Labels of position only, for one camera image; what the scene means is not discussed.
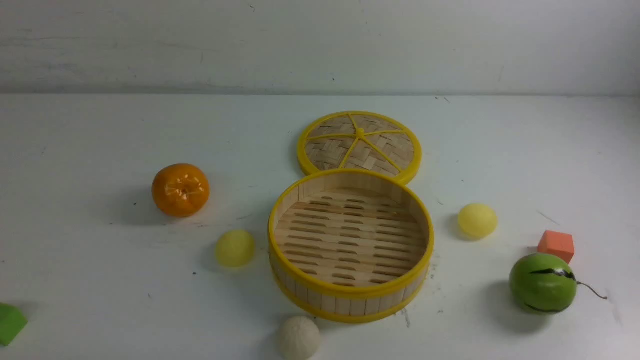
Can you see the yellow bun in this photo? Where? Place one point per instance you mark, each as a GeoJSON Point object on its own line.
{"type": "Point", "coordinates": [477, 220]}
{"type": "Point", "coordinates": [235, 248]}

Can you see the white bun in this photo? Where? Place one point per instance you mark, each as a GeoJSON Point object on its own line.
{"type": "Point", "coordinates": [299, 338]}

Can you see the woven bamboo steamer lid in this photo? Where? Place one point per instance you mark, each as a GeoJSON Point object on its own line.
{"type": "Point", "coordinates": [360, 140]}

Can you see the bamboo steamer tray yellow rim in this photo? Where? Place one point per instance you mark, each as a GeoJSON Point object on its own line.
{"type": "Point", "coordinates": [350, 246]}

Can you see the orange toy tangerine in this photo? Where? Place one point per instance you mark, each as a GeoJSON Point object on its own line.
{"type": "Point", "coordinates": [180, 190]}

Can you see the orange foam cube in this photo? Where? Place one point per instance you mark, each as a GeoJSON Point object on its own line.
{"type": "Point", "coordinates": [558, 244]}

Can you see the green toy watermelon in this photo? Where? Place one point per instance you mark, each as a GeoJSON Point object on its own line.
{"type": "Point", "coordinates": [544, 284]}

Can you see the green foam block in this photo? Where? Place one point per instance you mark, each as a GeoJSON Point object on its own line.
{"type": "Point", "coordinates": [12, 322]}

